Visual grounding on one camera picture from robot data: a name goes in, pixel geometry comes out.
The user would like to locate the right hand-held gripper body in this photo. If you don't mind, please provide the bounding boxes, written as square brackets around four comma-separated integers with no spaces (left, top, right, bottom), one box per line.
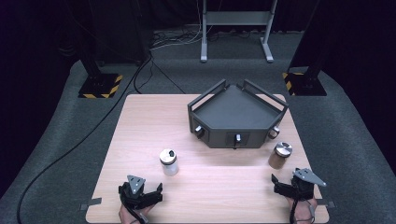
[287,167,328,201]

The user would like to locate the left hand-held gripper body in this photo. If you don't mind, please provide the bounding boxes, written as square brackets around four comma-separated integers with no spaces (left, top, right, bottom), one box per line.
[120,175,151,210]

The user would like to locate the brown jar with metal lid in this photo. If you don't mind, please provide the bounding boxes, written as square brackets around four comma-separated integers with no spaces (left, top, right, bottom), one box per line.
[268,141,293,171]

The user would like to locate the white jar with metal lid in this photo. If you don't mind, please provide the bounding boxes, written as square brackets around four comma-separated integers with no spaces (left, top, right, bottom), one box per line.
[159,148,180,177]

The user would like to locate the dark grey corner rack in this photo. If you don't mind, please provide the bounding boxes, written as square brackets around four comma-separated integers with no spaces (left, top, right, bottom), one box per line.
[187,78,290,150]

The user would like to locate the person's left hand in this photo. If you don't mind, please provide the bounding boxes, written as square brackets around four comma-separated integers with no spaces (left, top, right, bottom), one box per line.
[119,203,155,224]

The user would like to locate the person's right hand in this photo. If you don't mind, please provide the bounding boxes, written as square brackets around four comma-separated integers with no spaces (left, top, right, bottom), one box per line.
[287,197,318,224]

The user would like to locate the grey tape tab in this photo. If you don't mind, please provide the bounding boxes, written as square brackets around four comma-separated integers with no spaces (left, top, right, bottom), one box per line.
[317,200,337,209]
[79,197,103,212]

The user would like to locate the black stand with striped base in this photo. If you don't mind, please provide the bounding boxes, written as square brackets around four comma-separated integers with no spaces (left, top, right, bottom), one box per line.
[78,46,124,100]
[282,46,328,97]

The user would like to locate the grey metal stand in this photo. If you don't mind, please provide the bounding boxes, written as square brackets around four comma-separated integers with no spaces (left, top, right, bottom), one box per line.
[200,0,278,63]

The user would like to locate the right hand-held gripper cable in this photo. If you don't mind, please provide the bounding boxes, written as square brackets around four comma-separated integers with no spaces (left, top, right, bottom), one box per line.
[289,199,297,224]

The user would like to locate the long black floor cable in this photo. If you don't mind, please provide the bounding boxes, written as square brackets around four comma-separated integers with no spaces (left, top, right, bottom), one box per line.
[16,55,153,224]

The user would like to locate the bundle of floor cables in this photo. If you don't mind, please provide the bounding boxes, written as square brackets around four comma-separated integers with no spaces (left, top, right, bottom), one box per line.
[150,24,205,52]

